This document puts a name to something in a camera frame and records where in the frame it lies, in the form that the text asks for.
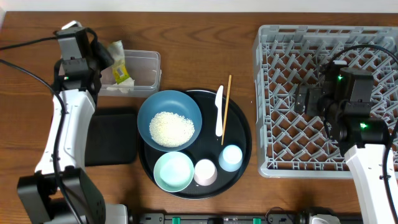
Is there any yellow green snack wrapper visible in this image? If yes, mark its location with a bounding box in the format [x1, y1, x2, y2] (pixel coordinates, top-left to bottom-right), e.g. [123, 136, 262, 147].
[108, 40, 130, 84]

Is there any blue plate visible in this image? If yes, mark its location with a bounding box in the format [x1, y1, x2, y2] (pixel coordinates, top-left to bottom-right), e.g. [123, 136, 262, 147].
[137, 90, 202, 152]

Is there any white rice pile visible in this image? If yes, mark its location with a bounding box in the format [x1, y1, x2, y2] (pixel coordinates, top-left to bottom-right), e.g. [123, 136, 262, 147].
[149, 111, 195, 148]

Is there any light blue cup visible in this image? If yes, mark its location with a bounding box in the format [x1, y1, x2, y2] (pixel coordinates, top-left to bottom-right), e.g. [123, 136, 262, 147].
[218, 144, 243, 172]

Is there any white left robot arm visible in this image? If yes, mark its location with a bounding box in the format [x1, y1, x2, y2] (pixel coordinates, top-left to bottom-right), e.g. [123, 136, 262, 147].
[17, 21, 129, 223]

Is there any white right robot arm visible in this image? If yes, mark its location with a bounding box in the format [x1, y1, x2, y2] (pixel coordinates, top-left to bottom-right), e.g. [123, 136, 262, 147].
[294, 60, 397, 223]

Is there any clear plastic waste bin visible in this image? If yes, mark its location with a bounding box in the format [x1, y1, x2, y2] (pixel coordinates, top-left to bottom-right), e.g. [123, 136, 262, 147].
[99, 50, 162, 98]

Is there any grey plastic dishwasher rack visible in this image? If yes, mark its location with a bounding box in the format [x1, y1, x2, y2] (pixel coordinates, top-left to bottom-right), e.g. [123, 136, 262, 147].
[252, 25, 397, 179]

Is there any crumpled white tissue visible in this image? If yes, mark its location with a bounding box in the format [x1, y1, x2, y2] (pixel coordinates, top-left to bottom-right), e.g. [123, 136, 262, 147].
[106, 77, 134, 93]

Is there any rectangular black tray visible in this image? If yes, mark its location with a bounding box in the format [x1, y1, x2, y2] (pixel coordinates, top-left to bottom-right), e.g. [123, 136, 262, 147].
[85, 108, 137, 167]

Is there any wooden chopstick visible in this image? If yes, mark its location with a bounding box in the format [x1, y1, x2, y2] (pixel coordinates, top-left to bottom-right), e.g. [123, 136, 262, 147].
[221, 75, 232, 145]

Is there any white plastic spoon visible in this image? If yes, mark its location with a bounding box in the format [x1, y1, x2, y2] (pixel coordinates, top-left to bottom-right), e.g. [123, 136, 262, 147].
[215, 85, 224, 137]

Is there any round black serving tray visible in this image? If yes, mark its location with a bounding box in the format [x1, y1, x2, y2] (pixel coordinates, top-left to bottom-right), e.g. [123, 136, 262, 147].
[138, 89, 252, 200]

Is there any pale pink cup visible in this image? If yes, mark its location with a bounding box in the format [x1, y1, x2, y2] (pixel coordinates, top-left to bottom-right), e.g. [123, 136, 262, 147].
[193, 159, 218, 186]

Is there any mint green bowl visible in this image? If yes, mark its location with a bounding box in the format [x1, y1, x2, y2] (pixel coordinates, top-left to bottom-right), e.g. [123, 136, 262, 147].
[153, 152, 195, 193]

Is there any black rail with green clips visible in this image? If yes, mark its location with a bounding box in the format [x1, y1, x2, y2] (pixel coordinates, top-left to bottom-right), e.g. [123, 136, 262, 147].
[129, 212, 363, 224]

